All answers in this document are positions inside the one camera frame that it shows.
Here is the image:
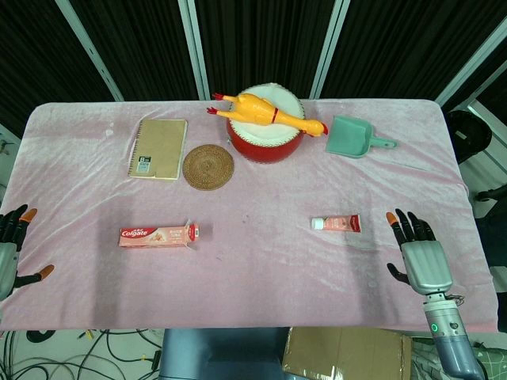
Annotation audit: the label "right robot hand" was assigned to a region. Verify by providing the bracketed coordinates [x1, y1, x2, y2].
[386, 208, 454, 296]

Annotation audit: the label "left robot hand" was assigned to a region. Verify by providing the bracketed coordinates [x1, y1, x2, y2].
[0, 203, 55, 302]

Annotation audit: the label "pink toothpaste tube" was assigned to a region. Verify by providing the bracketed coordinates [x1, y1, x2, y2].
[311, 214, 364, 234]

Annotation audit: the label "pink Colgate toothpaste box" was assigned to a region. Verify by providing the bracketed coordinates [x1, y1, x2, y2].
[118, 221, 201, 251]

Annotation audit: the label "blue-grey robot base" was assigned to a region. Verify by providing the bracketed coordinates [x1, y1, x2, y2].
[157, 327, 294, 380]

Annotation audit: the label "brown cardboard box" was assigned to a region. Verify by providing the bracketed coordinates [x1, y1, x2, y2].
[280, 326, 414, 380]

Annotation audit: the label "black chair base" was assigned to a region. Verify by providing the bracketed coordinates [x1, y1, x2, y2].
[474, 188, 507, 203]

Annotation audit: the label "green patterned cloth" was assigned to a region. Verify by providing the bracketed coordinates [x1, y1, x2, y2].
[411, 340, 507, 380]

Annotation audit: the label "black round stool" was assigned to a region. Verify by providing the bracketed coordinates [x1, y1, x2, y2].
[445, 109, 494, 163]

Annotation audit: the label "green plastic dustpan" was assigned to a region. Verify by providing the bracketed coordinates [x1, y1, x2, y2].
[325, 115, 398, 160]

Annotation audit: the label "pink velvet tablecloth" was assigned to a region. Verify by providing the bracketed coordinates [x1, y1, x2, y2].
[0, 98, 501, 334]

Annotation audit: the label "brown spiral notebook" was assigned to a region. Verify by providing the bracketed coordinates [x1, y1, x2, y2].
[127, 118, 189, 182]

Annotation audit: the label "red drum with white head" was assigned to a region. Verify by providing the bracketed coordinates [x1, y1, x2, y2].
[225, 82, 306, 164]

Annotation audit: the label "round woven coaster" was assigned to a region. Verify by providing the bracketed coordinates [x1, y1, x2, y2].
[182, 144, 235, 192]

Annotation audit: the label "yellow rubber chicken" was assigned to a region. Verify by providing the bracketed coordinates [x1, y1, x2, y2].
[205, 92, 330, 139]

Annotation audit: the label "black pleated curtain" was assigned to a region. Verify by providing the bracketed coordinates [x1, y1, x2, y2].
[0, 0, 507, 139]

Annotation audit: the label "black floor cables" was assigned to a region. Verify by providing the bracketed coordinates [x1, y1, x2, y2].
[0, 328, 163, 380]

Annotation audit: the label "white frame post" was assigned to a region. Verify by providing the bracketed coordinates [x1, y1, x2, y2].
[434, 26, 507, 108]
[177, 0, 212, 101]
[310, 0, 350, 100]
[54, 0, 124, 102]

